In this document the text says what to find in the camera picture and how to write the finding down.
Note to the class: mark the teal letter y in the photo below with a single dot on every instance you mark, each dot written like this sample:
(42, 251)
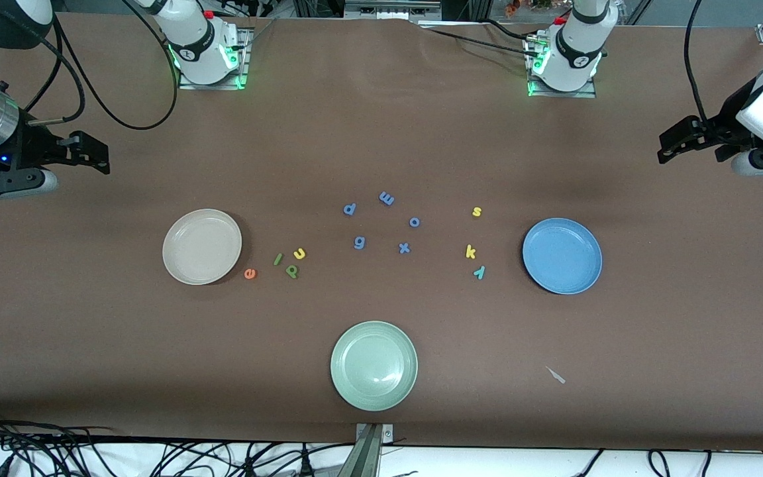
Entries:
(481, 273)

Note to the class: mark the blue letter x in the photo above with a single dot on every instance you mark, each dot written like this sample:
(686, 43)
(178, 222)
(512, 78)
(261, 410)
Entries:
(405, 248)

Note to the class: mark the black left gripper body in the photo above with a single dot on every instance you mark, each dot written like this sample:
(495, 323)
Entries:
(724, 123)

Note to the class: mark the blue letter m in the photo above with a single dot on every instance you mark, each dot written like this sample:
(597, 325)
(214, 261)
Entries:
(387, 198)

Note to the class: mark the green letter p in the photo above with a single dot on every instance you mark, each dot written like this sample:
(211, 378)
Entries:
(291, 272)

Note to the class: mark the yellow letter k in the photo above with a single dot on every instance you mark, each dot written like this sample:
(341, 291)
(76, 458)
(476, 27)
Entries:
(468, 252)

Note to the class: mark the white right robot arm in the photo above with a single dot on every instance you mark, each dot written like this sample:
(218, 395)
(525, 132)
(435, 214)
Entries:
(196, 46)

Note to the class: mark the blue letter p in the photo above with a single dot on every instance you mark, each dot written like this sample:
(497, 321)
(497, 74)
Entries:
(348, 211)

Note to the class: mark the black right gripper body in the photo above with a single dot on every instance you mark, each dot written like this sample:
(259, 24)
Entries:
(29, 147)

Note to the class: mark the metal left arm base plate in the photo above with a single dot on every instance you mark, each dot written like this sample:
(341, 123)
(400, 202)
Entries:
(560, 95)

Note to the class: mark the yellow letter u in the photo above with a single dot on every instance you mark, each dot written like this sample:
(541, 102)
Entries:
(297, 254)

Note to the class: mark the pale green plate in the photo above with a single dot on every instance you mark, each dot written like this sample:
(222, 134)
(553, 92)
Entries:
(373, 366)

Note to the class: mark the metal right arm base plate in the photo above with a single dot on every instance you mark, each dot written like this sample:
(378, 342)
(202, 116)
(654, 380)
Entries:
(212, 85)

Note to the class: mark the small white paper scrap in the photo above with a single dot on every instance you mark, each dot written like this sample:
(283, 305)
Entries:
(557, 376)

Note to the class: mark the metal bracket at table edge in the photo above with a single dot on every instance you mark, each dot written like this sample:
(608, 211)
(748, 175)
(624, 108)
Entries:
(368, 450)

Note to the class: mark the blue plate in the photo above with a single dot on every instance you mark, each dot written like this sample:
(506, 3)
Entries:
(561, 256)

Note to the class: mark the beige brown plate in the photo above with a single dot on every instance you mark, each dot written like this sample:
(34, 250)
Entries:
(201, 246)

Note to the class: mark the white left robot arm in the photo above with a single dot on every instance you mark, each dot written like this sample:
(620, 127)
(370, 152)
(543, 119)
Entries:
(577, 53)

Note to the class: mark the brown table cover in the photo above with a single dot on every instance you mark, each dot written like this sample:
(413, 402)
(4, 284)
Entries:
(381, 132)

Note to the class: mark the blue letter g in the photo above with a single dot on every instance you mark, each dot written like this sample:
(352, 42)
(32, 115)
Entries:
(358, 244)

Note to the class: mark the grey metal box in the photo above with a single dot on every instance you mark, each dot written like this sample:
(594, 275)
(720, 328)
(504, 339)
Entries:
(391, 10)

